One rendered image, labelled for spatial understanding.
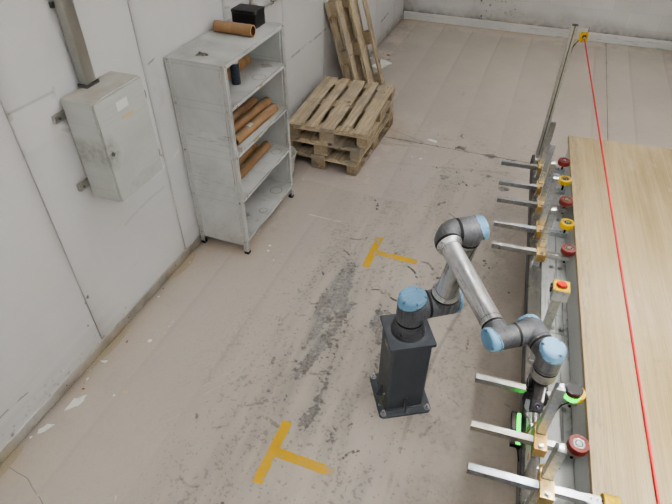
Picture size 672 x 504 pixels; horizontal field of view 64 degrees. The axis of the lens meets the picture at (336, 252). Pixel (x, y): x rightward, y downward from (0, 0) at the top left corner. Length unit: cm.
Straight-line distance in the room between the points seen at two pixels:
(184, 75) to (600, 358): 293
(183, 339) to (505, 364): 217
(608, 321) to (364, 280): 188
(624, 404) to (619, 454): 25
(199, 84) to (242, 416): 213
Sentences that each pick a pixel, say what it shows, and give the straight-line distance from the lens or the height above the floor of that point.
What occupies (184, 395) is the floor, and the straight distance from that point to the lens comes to 357.
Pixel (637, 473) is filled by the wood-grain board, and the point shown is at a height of 90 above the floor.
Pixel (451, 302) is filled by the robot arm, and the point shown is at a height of 86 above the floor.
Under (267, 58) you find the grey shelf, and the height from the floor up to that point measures 127.
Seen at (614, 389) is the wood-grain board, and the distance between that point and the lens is 266.
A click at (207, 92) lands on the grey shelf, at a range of 376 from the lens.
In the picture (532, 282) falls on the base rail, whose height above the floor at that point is 70.
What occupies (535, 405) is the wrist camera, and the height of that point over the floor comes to 115.
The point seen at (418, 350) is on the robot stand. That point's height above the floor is 56.
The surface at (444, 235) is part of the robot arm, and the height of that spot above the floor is 142.
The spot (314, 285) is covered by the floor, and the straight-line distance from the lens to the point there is 409.
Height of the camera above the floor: 284
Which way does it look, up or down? 40 degrees down
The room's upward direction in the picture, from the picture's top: straight up
